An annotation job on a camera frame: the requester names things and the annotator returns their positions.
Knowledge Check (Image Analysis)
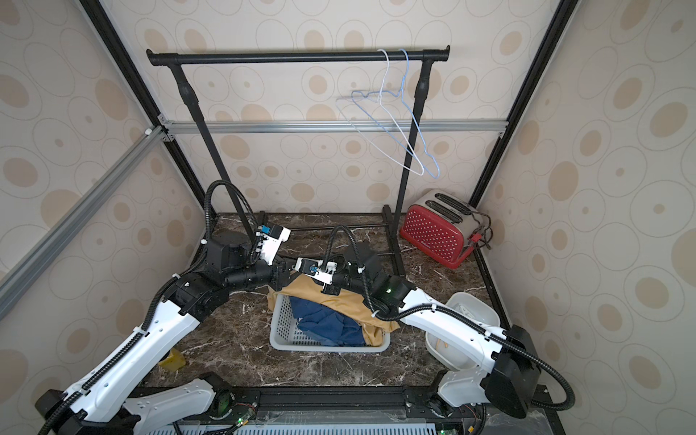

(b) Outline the mustard yellow t-shirt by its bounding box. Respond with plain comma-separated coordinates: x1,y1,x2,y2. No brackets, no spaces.
268,275,400,346

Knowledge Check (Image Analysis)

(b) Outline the navy blue t-shirt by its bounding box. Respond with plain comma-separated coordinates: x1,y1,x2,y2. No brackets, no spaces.
289,297,366,347

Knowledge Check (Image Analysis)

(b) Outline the white wire hanger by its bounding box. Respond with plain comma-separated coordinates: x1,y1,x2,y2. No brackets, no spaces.
335,48,427,177

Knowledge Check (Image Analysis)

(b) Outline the light blue plastic hanger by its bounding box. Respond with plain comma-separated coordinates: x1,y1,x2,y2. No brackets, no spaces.
378,49,442,179

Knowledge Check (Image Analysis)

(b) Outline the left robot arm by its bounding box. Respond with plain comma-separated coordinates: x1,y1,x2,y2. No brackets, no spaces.
36,225,291,434

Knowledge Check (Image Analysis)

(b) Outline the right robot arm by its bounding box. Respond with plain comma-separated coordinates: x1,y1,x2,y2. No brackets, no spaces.
297,255,541,419

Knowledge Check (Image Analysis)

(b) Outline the white plastic basket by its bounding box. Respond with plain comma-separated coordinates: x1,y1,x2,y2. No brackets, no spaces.
269,295,391,353

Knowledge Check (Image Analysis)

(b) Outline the red polka dot toaster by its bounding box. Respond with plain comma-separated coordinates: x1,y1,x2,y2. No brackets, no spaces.
400,190,491,269

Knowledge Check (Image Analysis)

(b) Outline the white plastic bin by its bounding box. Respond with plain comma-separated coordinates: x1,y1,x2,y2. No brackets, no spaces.
425,292,501,373

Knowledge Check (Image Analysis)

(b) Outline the yellow object on table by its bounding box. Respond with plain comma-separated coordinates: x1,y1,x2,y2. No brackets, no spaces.
158,348,187,373

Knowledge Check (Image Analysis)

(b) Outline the black clothes rack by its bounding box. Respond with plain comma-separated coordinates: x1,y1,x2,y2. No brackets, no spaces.
145,45,451,278

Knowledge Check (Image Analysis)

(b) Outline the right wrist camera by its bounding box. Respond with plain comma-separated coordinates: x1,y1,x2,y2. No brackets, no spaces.
293,257,337,285

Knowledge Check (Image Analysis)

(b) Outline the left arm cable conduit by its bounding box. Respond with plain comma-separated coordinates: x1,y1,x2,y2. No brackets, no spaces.
36,178,262,435

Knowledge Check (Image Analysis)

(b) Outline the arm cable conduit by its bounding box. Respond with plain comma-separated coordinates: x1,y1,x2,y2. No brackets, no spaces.
323,225,576,413
36,178,262,435

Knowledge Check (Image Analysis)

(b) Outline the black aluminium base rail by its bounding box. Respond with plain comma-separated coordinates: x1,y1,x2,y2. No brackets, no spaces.
91,374,567,435

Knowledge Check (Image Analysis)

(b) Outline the black toaster power cable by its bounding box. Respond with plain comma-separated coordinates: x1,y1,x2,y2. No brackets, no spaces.
461,208,495,254

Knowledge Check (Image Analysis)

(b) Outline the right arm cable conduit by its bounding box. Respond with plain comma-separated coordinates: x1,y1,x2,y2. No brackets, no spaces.
323,225,576,413

